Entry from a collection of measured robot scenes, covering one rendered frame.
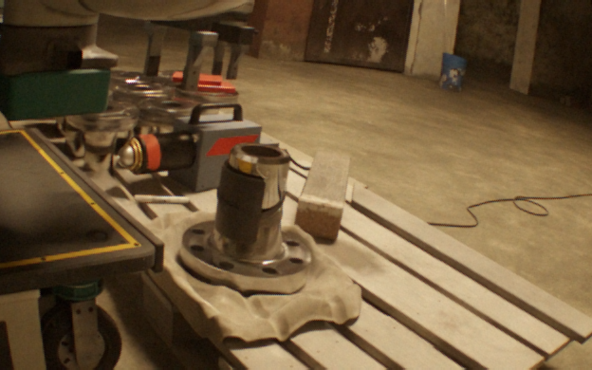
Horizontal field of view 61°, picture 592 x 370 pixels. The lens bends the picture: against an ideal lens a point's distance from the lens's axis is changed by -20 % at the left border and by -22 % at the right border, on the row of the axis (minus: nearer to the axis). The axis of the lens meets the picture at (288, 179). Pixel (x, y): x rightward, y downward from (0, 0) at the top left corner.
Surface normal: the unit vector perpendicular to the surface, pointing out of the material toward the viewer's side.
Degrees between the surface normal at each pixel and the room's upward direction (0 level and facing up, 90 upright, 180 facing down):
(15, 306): 90
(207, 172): 90
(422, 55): 90
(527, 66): 90
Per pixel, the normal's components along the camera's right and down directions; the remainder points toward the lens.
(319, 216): -0.13, 0.29
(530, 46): -0.80, 0.05
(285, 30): 0.57, 0.35
